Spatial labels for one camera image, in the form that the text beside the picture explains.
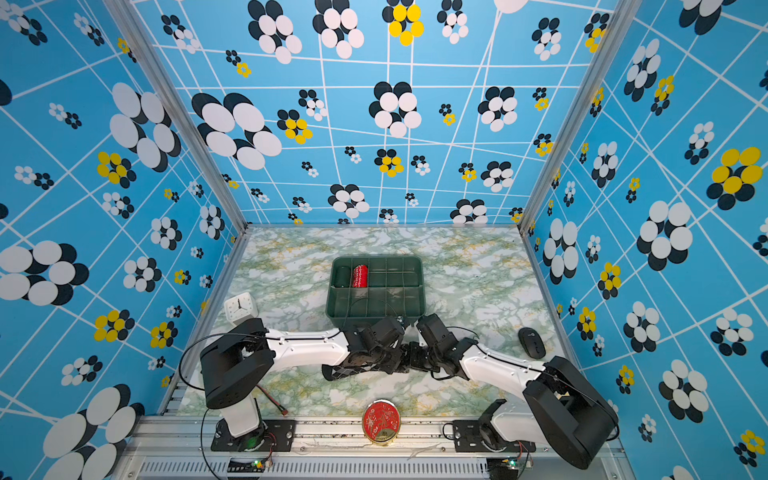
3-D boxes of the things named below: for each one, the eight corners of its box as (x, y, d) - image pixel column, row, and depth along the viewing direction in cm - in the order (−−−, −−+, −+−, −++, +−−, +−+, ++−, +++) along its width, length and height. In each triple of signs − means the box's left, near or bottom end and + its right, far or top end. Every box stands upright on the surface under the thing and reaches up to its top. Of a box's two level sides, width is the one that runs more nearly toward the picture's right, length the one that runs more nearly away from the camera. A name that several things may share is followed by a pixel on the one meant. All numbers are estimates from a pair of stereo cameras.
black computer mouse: (524, 358, 88) (528, 355, 86) (517, 331, 94) (520, 327, 92) (544, 358, 88) (548, 355, 86) (535, 331, 94) (539, 327, 92)
